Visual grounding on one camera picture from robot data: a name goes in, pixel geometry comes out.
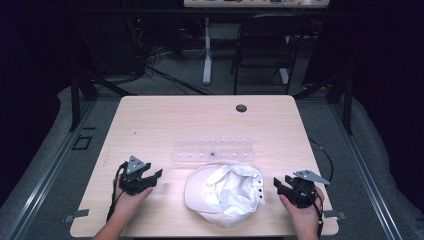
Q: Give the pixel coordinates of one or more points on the dark round table grommet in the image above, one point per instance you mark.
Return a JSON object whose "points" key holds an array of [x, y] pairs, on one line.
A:
{"points": [[241, 108]]}

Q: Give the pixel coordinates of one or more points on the grey metal table bracket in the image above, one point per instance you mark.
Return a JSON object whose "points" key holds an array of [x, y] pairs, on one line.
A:
{"points": [[76, 215], [335, 215]]}

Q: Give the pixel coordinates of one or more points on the black metal frame stand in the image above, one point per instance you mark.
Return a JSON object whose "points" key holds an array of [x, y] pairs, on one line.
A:
{"points": [[348, 103], [75, 100]]}

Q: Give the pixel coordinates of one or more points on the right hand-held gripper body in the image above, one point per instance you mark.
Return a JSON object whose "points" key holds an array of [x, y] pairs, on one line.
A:
{"points": [[301, 191]]}

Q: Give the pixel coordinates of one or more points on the person's right hand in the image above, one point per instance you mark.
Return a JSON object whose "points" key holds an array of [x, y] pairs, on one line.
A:
{"points": [[303, 216]]}

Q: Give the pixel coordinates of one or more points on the black folding chair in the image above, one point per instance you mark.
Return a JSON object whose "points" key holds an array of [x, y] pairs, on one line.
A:
{"points": [[266, 50]]}

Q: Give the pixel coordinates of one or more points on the person's left hand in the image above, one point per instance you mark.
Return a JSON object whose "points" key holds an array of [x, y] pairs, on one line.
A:
{"points": [[128, 201]]}

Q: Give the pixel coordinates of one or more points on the short black tape strip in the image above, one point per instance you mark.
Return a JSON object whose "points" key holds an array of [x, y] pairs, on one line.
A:
{"points": [[89, 128]]}

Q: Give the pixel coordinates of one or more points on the white cap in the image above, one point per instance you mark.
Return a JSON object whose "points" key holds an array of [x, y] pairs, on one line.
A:
{"points": [[226, 193]]}

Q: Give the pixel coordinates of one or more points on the white desk leg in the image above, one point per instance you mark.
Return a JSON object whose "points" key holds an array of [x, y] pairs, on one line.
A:
{"points": [[284, 76], [207, 60]]}

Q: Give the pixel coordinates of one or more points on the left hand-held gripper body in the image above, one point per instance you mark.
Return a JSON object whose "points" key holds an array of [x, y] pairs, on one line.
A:
{"points": [[133, 183]]}

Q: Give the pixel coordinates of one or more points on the clear acrylic rack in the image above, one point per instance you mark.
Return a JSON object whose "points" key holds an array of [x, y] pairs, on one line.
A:
{"points": [[213, 151]]}

